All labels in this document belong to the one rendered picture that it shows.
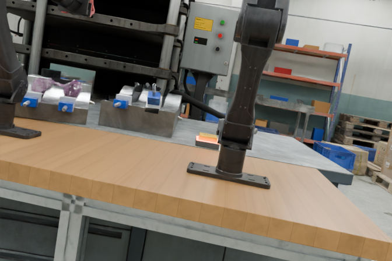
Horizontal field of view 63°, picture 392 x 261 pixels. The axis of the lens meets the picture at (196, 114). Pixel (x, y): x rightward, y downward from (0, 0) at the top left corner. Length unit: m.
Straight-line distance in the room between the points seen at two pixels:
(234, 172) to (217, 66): 1.29
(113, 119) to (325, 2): 7.25
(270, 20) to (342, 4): 7.52
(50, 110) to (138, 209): 0.59
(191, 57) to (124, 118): 0.94
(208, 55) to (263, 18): 1.36
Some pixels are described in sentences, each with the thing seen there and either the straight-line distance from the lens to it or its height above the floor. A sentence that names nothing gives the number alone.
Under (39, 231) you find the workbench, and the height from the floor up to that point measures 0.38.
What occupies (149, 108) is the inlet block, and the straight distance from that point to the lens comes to 1.13.
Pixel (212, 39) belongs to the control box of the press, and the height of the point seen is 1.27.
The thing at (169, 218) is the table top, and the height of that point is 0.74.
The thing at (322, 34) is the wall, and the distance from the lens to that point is 7.95.
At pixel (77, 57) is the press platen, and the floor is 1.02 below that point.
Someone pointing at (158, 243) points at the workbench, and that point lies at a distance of 1.26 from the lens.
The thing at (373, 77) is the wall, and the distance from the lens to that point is 8.12.
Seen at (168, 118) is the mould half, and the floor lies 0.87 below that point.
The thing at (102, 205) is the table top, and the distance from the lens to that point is 0.68.
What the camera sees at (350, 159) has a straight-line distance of 4.72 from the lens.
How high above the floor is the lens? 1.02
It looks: 6 degrees down
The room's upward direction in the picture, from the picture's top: 10 degrees clockwise
